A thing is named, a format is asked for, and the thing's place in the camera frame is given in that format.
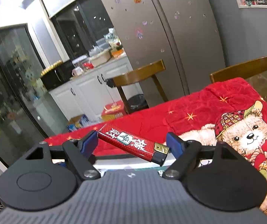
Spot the red patterned lighter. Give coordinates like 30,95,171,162
97,123,170,166

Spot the silver double door refrigerator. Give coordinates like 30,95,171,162
101,0,225,100

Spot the wooden chair near cabinet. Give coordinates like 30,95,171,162
105,60,168,114

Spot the black toaster oven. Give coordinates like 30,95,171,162
40,60,75,91

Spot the white mug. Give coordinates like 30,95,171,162
72,67,83,76

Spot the beige plastic basin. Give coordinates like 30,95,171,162
90,50,111,67

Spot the red teddy bear blanket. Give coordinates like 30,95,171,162
44,77,267,221

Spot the red cardboard box on floor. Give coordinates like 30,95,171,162
101,100,127,121

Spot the white kitchen cabinet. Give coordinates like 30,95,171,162
49,55,133,120

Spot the wooden chair right side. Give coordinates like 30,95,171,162
210,56,267,83

